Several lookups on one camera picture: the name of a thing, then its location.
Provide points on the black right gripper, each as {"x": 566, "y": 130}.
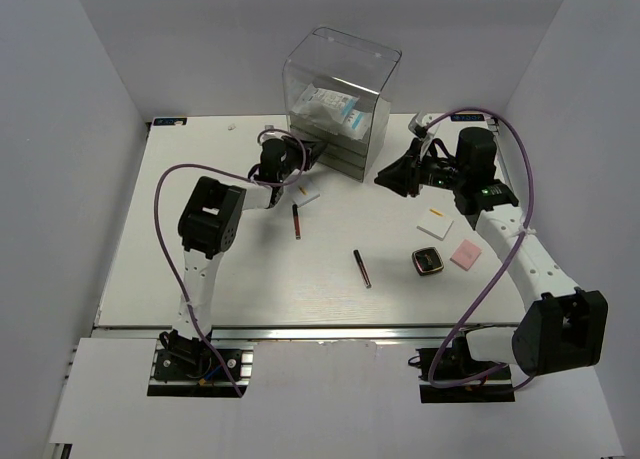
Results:
{"x": 404, "y": 176}

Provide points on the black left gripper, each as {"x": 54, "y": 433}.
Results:
{"x": 315, "y": 149}

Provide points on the white blue sachet packet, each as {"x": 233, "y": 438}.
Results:
{"x": 314, "y": 97}
{"x": 351, "y": 122}

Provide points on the clear acrylic makeup organizer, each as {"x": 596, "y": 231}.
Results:
{"x": 338, "y": 90}

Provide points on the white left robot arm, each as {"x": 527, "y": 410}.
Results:
{"x": 210, "y": 219}

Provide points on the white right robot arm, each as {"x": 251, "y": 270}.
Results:
{"x": 564, "y": 325}

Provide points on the white pad with yellow stick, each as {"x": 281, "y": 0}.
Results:
{"x": 303, "y": 192}

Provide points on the white pad right yellow stick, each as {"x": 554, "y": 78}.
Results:
{"x": 435, "y": 223}

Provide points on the blue table corner label right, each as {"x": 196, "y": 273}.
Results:
{"x": 467, "y": 117}

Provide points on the blue table corner label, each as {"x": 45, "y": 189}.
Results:
{"x": 467, "y": 117}
{"x": 169, "y": 121}

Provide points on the black gold compact case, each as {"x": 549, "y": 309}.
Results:
{"x": 427, "y": 261}

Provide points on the pink sticky pad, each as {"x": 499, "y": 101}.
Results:
{"x": 466, "y": 255}

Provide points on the blue table corner label left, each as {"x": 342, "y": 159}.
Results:
{"x": 169, "y": 121}

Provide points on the aluminium front rail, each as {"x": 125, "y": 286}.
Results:
{"x": 296, "y": 333}

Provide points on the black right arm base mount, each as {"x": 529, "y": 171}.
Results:
{"x": 457, "y": 364}

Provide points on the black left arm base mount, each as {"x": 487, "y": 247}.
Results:
{"x": 188, "y": 368}

